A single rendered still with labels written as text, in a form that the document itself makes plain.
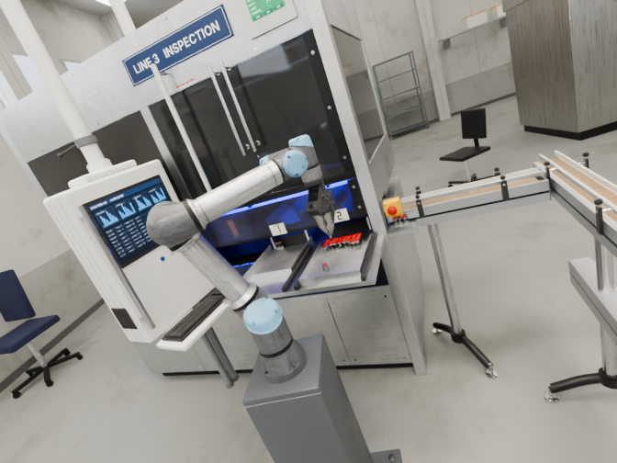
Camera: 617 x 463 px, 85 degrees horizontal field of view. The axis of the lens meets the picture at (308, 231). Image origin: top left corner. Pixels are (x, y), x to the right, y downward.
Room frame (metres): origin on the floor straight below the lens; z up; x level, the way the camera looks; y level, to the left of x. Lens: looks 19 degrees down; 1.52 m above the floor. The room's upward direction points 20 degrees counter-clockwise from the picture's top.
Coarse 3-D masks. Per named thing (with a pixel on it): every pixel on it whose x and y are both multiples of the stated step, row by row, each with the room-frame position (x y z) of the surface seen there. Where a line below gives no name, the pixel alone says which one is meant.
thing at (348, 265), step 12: (336, 252) 1.46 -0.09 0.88; (348, 252) 1.42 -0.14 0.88; (360, 252) 1.37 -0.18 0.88; (312, 264) 1.41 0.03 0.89; (336, 264) 1.34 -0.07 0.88; (348, 264) 1.30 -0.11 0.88; (360, 264) 1.20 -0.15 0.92; (300, 276) 1.28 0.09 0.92; (312, 276) 1.31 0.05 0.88; (324, 276) 1.21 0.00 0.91; (336, 276) 1.19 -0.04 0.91; (348, 276) 1.17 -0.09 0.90; (360, 276) 1.15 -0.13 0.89
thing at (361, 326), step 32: (416, 256) 2.22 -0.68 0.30; (384, 288) 1.50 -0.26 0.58; (416, 288) 1.85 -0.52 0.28; (224, 320) 1.94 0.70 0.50; (288, 320) 1.75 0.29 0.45; (320, 320) 1.67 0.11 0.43; (352, 320) 1.59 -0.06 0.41; (384, 320) 1.52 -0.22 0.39; (416, 320) 1.58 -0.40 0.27; (160, 352) 2.22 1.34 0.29; (192, 352) 2.10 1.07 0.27; (256, 352) 1.89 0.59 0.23; (352, 352) 1.62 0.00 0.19; (384, 352) 1.55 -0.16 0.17
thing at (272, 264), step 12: (312, 240) 1.70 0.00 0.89; (264, 252) 1.73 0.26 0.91; (276, 252) 1.75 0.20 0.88; (288, 252) 1.68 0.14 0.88; (300, 252) 1.54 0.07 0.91; (264, 264) 1.64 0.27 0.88; (276, 264) 1.58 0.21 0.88; (288, 264) 1.53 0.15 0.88; (252, 276) 1.48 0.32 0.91; (264, 276) 1.45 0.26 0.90; (276, 276) 1.43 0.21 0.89
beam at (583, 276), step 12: (576, 264) 1.21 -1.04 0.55; (588, 264) 1.19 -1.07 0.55; (576, 276) 1.19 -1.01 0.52; (588, 276) 1.12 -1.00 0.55; (576, 288) 1.20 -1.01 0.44; (588, 288) 1.08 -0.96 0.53; (588, 300) 1.08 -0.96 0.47; (600, 300) 0.98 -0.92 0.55; (612, 300) 0.96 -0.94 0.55; (600, 312) 0.98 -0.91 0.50; (612, 312) 0.91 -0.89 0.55; (600, 324) 0.99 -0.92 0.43; (612, 324) 0.90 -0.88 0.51; (612, 336) 0.90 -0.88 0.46
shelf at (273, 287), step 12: (324, 240) 1.67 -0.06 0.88; (384, 240) 1.45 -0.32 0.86; (312, 252) 1.57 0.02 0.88; (372, 264) 1.23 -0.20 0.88; (288, 276) 1.40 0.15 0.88; (372, 276) 1.14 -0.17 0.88; (264, 288) 1.36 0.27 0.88; (276, 288) 1.32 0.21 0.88; (288, 288) 1.28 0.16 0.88; (300, 288) 1.24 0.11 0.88; (312, 288) 1.21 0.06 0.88; (324, 288) 1.19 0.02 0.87; (336, 288) 1.17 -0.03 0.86; (228, 300) 1.38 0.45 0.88
